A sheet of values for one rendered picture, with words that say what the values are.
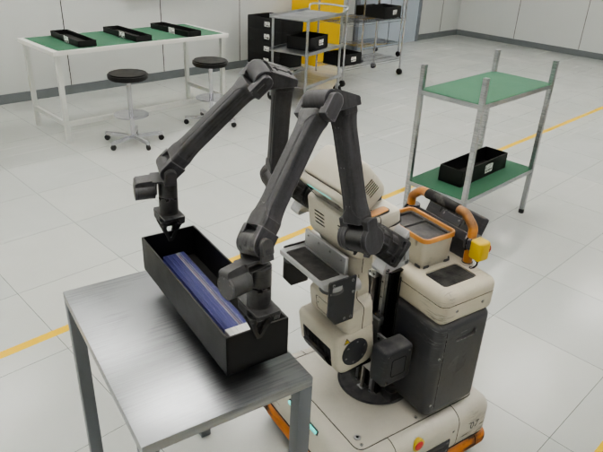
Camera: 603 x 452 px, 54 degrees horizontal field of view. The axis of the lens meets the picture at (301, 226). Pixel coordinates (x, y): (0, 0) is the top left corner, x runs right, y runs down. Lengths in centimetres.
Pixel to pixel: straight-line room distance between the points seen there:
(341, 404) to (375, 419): 13
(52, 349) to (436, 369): 181
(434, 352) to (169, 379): 91
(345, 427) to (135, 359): 85
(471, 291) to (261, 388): 81
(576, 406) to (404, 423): 99
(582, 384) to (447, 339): 118
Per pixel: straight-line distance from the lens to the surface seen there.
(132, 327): 175
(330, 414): 221
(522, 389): 294
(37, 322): 327
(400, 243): 166
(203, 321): 153
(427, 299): 198
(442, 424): 228
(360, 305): 193
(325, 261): 186
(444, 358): 209
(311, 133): 140
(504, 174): 431
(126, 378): 159
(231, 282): 130
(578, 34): 1150
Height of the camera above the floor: 183
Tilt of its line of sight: 27 degrees down
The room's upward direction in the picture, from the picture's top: 3 degrees clockwise
